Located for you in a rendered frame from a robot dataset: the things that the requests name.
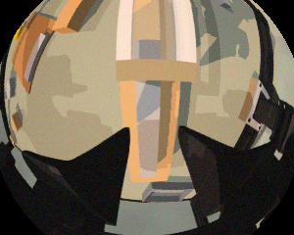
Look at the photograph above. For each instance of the tan wooden beam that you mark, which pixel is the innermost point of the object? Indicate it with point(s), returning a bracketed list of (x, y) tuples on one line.
[(72, 16)]

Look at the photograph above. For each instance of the beige tape roll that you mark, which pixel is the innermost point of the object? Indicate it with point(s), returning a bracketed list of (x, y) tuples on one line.
[(13, 138)]

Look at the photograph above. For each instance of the yellow short cylinder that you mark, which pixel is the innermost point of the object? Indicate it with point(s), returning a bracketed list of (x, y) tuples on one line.
[(18, 33)]

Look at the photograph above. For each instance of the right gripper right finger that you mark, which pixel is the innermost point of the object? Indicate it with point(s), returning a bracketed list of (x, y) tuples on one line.
[(218, 171)]

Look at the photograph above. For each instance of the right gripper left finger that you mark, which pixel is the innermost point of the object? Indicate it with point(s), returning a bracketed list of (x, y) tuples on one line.
[(94, 178)]

